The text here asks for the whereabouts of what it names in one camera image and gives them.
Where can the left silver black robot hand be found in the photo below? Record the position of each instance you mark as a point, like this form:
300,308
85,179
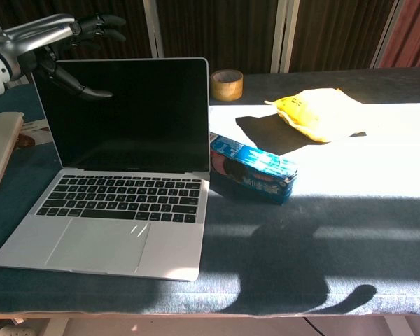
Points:
38,33

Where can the silver open laptop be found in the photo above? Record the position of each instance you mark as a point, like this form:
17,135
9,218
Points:
126,147

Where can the printed paper card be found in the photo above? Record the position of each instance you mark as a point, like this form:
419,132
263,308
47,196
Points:
35,134

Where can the beige wooden board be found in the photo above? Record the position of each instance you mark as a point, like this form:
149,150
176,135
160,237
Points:
1,147

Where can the brown packing tape roll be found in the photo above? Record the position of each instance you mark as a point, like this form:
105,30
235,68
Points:
227,85

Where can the blue cookie box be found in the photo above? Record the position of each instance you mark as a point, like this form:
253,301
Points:
252,168

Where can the yellow snack bag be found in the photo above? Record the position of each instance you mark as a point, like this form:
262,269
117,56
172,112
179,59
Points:
311,113

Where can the dark blue table cloth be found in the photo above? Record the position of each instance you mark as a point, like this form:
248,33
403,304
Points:
301,245

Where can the white folding screen frame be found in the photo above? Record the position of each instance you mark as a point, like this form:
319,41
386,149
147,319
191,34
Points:
283,35

